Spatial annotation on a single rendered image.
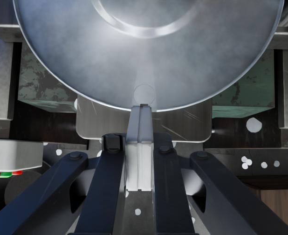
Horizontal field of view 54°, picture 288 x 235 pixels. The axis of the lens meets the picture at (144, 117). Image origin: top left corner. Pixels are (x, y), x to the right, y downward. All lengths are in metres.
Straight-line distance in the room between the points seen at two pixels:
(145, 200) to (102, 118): 0.81
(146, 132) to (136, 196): 0.93
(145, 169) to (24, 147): 0.38
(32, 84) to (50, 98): 0.04
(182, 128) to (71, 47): 0.14
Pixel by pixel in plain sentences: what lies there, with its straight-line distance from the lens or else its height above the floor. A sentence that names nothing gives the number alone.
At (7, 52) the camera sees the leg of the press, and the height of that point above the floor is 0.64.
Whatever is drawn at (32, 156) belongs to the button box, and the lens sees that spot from 0.56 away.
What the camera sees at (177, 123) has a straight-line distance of 0.29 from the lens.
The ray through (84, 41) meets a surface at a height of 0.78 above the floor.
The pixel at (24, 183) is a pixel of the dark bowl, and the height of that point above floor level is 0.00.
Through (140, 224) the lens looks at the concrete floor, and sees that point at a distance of 1.10.
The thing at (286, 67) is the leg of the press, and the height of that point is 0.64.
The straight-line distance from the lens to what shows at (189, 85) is 0.30.
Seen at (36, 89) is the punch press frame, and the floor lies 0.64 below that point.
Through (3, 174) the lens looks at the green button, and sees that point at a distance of 0.53.
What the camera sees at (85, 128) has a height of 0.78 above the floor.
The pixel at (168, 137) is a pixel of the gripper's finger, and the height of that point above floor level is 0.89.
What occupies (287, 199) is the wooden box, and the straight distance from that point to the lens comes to 0.81.
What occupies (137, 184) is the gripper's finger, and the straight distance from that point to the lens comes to 0.16.
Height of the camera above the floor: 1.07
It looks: 84 degrees down
